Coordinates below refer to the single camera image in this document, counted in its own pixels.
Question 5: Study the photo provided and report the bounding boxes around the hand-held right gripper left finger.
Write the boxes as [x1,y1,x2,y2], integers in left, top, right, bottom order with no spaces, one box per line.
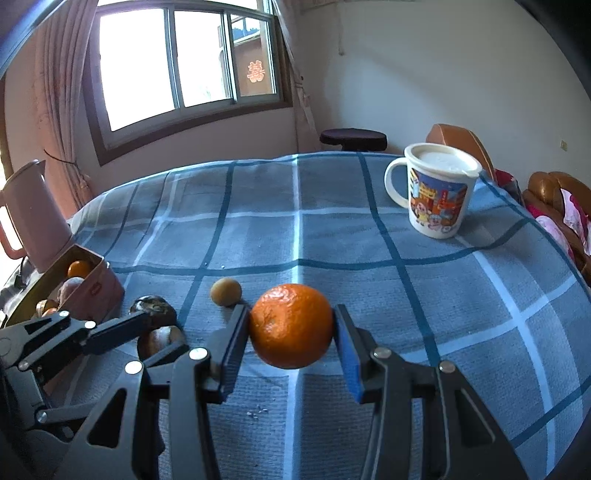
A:
[44,302,252,480]

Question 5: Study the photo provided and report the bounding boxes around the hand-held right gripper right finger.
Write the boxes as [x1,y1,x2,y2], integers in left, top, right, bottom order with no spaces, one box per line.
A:
[333,303,532,480]

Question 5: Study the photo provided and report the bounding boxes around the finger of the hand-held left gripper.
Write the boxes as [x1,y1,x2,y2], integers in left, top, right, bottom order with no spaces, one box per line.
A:
[0,309,152,374]
[28,340,191,439]

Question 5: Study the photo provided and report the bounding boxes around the pink metal tin box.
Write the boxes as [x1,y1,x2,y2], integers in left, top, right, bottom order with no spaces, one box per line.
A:
[0,244,125,328]

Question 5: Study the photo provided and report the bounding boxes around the small yellow longan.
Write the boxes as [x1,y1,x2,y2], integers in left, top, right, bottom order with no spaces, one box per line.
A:
[211,278,243,306]

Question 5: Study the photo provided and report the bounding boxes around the large orange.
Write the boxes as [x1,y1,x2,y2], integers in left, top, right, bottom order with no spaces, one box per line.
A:
[249,284,334,370]

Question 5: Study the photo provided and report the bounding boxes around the blue plaid tablecloth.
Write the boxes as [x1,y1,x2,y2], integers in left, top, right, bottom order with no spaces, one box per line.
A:
[0,151,591,480]

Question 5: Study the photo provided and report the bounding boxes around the pink peach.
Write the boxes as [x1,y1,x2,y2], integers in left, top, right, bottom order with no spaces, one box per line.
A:
[58,276,86,308]

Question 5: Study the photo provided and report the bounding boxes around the pink electric kettle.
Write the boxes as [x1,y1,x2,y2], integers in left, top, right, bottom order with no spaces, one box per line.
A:
[0,159,75,274]

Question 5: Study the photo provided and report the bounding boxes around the white cartoon print mug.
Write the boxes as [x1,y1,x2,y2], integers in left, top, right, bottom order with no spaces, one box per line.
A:
[384,143,483,239]

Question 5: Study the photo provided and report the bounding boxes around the dark round stool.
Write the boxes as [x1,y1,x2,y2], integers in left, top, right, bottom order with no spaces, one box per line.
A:
[320,128,387,152]

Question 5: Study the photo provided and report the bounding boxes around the pink curtain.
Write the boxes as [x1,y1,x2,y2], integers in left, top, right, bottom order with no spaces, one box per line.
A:
[32,0,100,217]

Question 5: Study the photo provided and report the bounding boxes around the sliding glass window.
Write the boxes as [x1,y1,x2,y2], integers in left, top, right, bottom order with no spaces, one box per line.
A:
[88,0,294,164]

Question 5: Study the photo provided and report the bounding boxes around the pale tied curtain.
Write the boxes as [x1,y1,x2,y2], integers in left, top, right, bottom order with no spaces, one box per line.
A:
[272,0,321,153]

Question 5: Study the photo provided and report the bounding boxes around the black kettle cable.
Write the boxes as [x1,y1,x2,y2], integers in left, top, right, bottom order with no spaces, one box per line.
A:
[11,256,31,289]

